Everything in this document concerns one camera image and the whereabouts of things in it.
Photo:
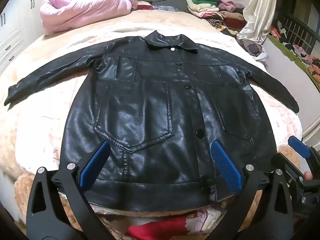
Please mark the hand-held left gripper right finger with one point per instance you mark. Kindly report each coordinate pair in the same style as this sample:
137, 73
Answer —
225, 165

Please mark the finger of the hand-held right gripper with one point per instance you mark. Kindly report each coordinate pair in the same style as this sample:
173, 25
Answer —
298, 147
287, 166

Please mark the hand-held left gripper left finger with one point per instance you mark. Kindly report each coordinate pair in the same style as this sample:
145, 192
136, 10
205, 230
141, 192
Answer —
96, 161

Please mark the black leather jacket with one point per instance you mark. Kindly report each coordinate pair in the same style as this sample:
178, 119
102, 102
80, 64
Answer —
150, 105

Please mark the heap of colourful clothes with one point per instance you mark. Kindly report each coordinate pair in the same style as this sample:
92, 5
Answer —
302, 52

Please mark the pile of folded clothes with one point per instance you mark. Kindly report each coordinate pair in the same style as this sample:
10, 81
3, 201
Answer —
215, 12

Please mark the person's right hand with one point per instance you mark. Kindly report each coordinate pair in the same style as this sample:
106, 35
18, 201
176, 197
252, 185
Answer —
309, 175

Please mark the floral cloth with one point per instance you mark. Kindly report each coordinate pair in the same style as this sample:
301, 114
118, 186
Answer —
202, 218

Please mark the bear printed blanket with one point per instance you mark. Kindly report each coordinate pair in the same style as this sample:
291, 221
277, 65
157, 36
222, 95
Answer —
50, 120

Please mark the white bed side panel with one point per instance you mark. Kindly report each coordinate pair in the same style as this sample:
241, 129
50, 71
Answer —
287, 80

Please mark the purple cloth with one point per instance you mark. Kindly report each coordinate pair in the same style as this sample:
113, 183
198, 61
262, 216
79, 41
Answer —
253, 49

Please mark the cream satin curtain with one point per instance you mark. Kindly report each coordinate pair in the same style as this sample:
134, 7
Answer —
262, 12

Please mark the pink quilt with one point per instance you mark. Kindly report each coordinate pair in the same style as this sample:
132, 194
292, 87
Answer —
80, 10

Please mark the white wardrobe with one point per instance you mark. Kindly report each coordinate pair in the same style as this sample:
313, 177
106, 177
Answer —
15, 30

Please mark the dark red cloth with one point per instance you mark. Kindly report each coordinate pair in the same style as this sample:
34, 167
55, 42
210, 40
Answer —
145, 5

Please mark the blue patterned cloth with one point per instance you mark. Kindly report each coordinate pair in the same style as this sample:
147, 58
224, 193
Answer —
165, 8

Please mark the black metal rail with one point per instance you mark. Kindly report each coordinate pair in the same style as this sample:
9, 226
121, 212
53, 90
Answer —
300, 30

